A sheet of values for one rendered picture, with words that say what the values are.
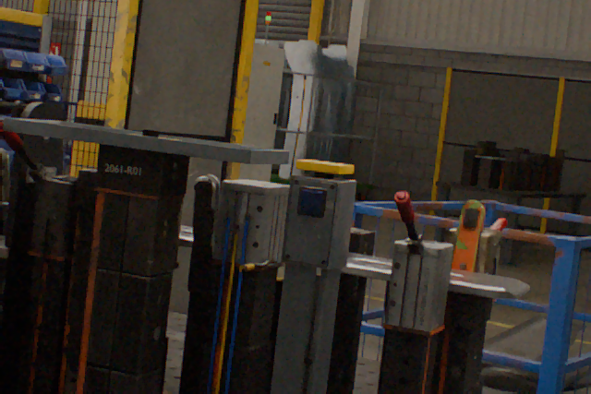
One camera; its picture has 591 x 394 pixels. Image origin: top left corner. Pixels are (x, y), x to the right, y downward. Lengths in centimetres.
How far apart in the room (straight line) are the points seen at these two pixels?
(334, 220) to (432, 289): 21
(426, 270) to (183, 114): 369
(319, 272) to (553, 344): 209
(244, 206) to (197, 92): 363
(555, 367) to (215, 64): 251
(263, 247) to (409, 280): 22
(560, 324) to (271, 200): 193
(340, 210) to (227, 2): 401
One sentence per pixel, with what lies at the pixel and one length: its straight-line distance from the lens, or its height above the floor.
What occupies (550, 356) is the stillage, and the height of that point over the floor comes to 59.
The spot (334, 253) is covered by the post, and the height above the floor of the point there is 105.
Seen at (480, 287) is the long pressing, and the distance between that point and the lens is 167.
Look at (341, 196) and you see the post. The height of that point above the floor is 112.
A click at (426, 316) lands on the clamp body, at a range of 158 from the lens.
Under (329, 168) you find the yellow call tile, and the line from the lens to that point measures 144.
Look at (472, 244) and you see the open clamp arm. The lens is 189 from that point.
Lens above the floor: 122
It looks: 3 degrees down
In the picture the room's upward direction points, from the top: 7 degrees clockwise
